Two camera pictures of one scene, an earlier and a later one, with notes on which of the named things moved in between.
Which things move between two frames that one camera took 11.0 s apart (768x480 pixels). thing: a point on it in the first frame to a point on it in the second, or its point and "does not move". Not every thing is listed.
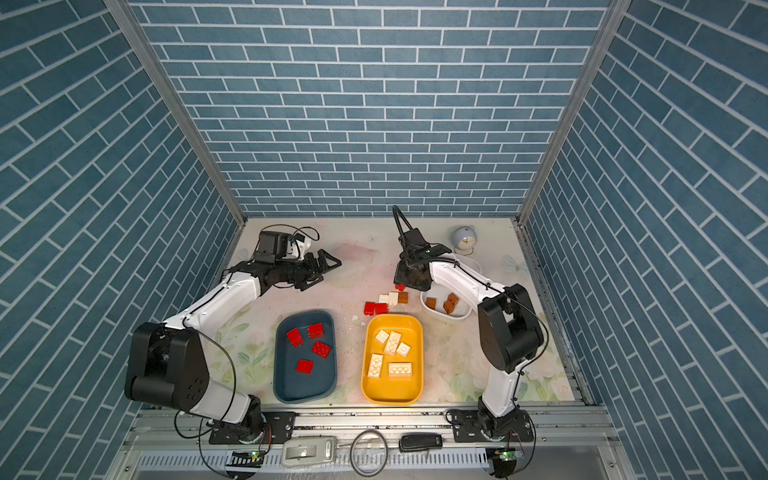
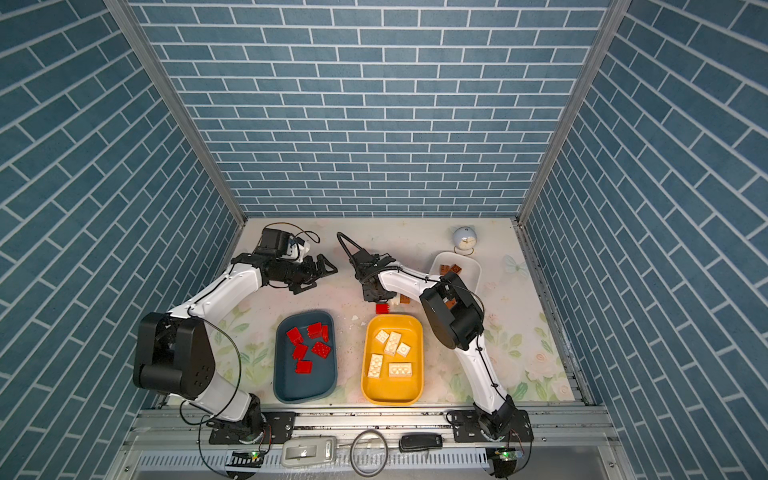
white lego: [376, 362] does not move
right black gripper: [400, 276] to [368, 297]
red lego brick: [295, 337] does not move
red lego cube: [315, 331] does not move
